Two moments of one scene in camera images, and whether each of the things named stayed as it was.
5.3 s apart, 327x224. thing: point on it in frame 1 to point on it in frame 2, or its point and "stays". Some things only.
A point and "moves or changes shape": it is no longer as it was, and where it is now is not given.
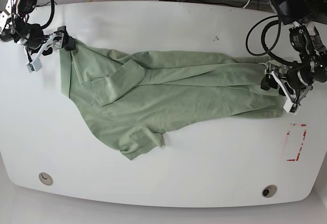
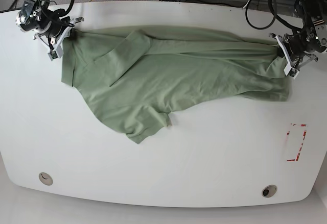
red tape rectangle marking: (288, 132) stays
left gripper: (61, 40) to (53, 33)
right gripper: (297, 80) to (296, 49)
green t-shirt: (132, 99) moves or changes shape
